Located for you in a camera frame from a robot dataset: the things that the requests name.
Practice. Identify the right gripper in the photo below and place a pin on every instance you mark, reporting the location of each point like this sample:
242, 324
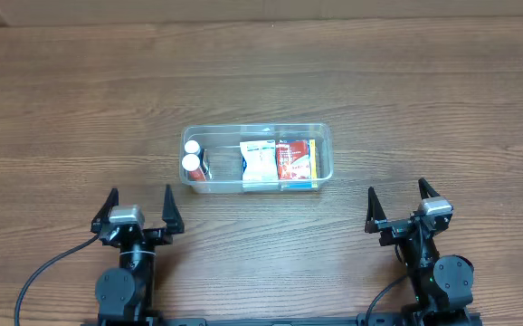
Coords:
400, 227

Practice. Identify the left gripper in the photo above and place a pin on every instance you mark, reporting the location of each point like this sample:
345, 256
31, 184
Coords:
154, 233

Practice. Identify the orange tube white cap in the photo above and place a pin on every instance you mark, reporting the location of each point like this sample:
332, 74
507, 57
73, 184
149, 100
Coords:
192, 164

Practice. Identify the dark bottle white cap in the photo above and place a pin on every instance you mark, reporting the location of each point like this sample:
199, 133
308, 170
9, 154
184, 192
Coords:
194, 147

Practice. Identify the blue yellow VapoDrops box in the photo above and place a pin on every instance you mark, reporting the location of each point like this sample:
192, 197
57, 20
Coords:
306, 183

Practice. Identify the clear plastic container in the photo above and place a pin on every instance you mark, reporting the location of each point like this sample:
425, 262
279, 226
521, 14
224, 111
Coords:
227, 159

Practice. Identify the red orange small box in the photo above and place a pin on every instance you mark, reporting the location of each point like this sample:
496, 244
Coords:
293, 159

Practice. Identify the white medicine box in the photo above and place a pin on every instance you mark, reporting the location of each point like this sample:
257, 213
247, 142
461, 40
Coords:
259, 168

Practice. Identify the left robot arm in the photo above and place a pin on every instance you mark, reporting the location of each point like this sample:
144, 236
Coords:
125, 293

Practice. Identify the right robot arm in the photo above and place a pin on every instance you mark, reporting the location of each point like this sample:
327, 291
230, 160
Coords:
442, 284

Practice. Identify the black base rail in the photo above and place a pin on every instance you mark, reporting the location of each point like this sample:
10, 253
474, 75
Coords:
279, 322

